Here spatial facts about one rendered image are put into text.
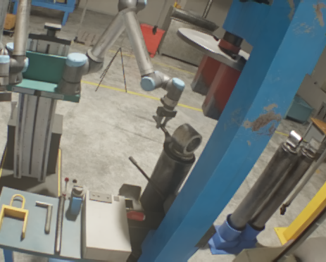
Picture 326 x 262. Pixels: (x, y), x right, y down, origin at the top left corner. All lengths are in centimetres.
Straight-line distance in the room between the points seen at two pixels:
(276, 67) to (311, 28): 21
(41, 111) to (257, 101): 183
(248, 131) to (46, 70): 155
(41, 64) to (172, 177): 124
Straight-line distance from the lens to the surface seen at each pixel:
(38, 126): 250
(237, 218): 318
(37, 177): 290
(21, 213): 160
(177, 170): 170
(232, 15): 145
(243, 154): 116
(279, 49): 100
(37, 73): 217
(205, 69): 168
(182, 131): 165
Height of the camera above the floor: 237
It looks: 29 degrees down
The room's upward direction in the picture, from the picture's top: 23 degrees clockwise
